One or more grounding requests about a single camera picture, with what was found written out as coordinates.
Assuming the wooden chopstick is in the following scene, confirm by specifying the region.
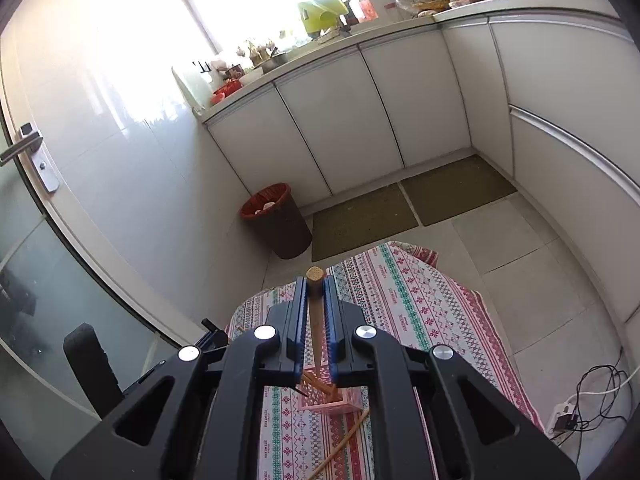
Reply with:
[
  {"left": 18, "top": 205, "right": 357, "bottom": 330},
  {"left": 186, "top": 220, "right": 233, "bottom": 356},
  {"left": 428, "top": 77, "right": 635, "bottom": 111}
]
[
  {"left": 306, "top": 266, "right": 324, "bottom": 377},
  {"left": 303, "top": 370, "right": 341, "bottom": 403},
  {"left": 307, "top": 408, "right": 370, "bottom": 480}
]

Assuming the black chopstick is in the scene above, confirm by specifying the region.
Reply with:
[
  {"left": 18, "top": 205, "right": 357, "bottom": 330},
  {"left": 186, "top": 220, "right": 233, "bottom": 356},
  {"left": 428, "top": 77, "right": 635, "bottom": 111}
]
[{"left": 294, "top": 386, "right": 308, "bottom": 398}]

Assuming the wooden chopstick in basket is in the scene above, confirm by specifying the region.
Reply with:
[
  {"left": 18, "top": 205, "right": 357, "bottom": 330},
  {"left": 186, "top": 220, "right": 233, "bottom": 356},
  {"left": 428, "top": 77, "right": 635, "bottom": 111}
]
[{"left": 303, "top": 370, "right": 341, "bottom": 403}]

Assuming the patterned pink green tablecloth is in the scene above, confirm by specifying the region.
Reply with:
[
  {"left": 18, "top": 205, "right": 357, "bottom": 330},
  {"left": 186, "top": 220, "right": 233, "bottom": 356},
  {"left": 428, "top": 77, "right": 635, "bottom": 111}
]
[{"left": 257, "top": 240, "right": 542, "bottom": 479}]

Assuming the pink lattice utensil basket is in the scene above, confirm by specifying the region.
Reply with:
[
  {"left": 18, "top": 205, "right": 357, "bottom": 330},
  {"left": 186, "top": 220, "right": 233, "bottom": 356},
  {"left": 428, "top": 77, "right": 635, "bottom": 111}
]
[{"left": 299, "top": 370, "right": 363, "bottom": 415}]

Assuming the red rimmed trash bin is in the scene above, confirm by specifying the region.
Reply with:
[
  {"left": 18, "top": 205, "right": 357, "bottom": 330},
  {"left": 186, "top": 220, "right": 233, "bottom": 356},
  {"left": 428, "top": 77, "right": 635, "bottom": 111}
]
[{"left": 240, "top": 182, "right": 312, "bottom": 259}]

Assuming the olive floor mat left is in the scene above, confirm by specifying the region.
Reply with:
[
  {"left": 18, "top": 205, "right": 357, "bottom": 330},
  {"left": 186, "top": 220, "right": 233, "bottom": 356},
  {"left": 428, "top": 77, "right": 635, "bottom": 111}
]
[{"left": 311, "top": 183, "right": 418, "bottom": 261}]

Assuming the olive floor mat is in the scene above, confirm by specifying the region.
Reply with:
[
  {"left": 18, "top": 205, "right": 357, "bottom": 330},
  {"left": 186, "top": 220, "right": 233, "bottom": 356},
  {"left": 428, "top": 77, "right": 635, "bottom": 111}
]
[
  {"left": 311, "top": 183, "right": 418, "bottom": 261},
  {"left": 401, "top": 155, "right": 516, "bottom": 226}
]

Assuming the olive floor mat right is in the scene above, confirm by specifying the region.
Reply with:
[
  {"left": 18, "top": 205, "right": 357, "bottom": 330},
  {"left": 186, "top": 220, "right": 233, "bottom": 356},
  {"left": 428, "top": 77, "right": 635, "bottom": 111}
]
[{"left": 401, "top": 155, "right": 516, "bottom": 226}]

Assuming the red bowl on counter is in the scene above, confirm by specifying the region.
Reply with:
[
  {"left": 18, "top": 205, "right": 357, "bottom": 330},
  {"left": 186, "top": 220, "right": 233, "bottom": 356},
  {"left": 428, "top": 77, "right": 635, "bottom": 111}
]
[{"left": 209, "top": 79, "right": 242, "bottom": 105}]

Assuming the white power strip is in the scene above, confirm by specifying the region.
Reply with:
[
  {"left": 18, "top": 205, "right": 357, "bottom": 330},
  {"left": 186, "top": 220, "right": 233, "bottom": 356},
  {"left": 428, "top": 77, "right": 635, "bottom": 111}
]
[{"left": 546, "top": 393, "right": 579, "bottom": 438}]

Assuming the black tangled cable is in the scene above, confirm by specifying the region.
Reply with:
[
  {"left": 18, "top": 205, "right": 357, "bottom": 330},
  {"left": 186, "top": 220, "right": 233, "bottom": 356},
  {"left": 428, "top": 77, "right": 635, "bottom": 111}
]
[{"left": 549, "top": 343, "right": 634, "bottom": 466}]

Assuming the white power cable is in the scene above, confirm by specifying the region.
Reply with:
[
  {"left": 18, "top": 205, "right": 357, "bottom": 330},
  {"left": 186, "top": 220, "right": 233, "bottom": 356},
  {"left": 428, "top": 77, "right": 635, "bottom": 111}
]
[{"left": 574, "top": 372, "right": 635, "bottom": 401}]

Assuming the metal door handle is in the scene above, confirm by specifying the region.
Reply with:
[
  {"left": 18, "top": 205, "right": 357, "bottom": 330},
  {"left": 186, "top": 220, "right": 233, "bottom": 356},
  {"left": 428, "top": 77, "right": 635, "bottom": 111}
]
[{"left": 1, "top": 122, "right": 60, "bottom": 194}]

